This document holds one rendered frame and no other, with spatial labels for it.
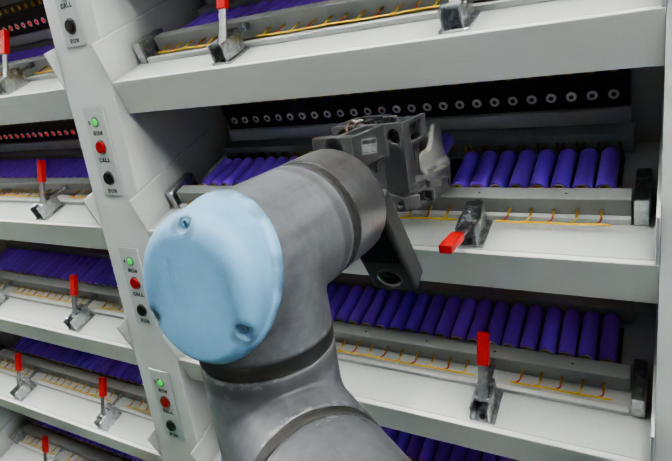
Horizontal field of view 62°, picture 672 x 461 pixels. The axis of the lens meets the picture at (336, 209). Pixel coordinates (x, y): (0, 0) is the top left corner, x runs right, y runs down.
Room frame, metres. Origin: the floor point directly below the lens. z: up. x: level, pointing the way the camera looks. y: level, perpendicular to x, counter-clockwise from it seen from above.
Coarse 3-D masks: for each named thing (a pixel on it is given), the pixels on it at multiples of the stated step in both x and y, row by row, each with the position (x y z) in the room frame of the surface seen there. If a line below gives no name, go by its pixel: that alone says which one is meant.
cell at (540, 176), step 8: (544, 152) 0.58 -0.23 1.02; (552, 152) 0.58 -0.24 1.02; (544, 160) 0.57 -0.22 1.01; (552, 160) 0.57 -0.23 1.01; (536, 168) 0.56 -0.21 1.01; (544, 168) 0.55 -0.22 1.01; (552, 168) 0.56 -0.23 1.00; (536, 176) 0.54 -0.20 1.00; (544, 176) 0.54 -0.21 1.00; (536, 184) 0.53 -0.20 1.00; (544, 184) 0.53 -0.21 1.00
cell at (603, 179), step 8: (608, 152) 0.54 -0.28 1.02; (616, 152) 0.54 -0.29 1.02; (600, 160) 0.54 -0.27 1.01; (608, 160) 0.53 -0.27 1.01; (616, 160) 0.53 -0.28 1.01; (600, 168) 0.53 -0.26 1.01; (608, 168) 0.52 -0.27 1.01; (616, 168) 0.52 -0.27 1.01; (600, 176) 0.51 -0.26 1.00; (608, 176) 0.51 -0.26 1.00; (616, 176) 0.51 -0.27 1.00; (600, 184) 0.50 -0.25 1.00; (608, 184) 0.50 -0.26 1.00; (616, 184) 0.50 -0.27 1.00
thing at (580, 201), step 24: (192, 192) 0.74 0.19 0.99; (456, 192) 0.55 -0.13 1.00; (480, 192) 0.54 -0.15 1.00; (504, 192) 0.53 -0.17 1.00; (528, 192) 0.52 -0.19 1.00; (552, 192) 0.51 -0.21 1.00; (576, 192) 0.50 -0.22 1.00; (600, 192) 0.49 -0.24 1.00; (624, 192) 0.48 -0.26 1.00; (552, 216) 0.49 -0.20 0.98; (576, 216) 0.48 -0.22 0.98; (600, 216) 0.47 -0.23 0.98
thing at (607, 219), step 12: (180, 204) 0.76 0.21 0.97; (408, 216) 0.58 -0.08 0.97; (420, 216) 0.57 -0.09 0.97; (432, 216) 0.56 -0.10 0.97; (444, 216) 0.56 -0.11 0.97; (456, 216) 0.55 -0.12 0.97; (492, 216) 0.53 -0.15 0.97; (504, 216) 0.52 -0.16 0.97; (516, 216) 0.52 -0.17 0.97; (528, 216) 0.51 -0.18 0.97; (540, 216) 0.51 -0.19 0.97; (564, 216) 0.49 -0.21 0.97; (588, 216) 0.48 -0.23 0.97; (612, 216) 0.47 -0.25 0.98; (624, 216) 0.47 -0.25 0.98
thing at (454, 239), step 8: (464, 216) 0.51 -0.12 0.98; (472, 216) 0.51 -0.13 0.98; (464, 224) 0.50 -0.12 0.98; (472, 224) 0.50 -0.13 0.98; (456, 232) 0.48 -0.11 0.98; (464, 232) 0.48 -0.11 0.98; (448, 240) 0.46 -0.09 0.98; (456, 240) 0.46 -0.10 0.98; (440, 248) 0.45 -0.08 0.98; (448, 248) 0.45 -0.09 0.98; (456, 248) 0.46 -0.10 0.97
